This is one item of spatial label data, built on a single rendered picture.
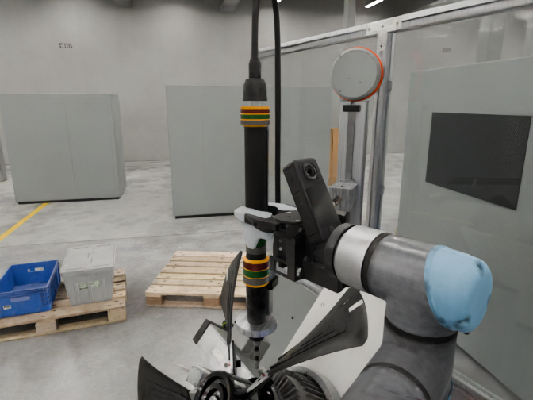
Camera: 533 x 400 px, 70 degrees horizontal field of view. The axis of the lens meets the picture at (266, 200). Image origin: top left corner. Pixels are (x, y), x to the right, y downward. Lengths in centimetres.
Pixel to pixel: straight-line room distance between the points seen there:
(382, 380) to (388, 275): 10
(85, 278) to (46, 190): 466
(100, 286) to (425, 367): 331
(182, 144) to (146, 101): 675
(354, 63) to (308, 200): 81
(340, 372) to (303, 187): 62
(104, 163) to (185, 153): 216
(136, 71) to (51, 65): 231
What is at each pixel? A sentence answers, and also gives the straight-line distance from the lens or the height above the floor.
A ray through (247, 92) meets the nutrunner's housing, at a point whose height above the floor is 181.
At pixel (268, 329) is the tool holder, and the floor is 144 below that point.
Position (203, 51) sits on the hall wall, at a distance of 1278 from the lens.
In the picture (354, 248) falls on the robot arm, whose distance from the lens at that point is 45.
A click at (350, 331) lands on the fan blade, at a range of 72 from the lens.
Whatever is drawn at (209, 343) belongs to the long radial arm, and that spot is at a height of 112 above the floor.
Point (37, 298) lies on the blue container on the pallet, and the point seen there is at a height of 28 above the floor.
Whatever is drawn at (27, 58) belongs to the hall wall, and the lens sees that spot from 1335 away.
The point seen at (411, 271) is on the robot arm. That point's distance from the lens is 42.
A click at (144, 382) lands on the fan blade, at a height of 110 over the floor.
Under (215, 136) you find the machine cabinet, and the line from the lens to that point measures 605.
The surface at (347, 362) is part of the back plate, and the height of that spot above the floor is 119.
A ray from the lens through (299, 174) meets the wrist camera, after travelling 50.
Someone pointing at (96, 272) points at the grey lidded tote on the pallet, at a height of 43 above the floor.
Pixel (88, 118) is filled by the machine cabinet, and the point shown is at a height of 152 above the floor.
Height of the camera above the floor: 180
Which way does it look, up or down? 14 degrees down
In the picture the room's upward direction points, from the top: straight up
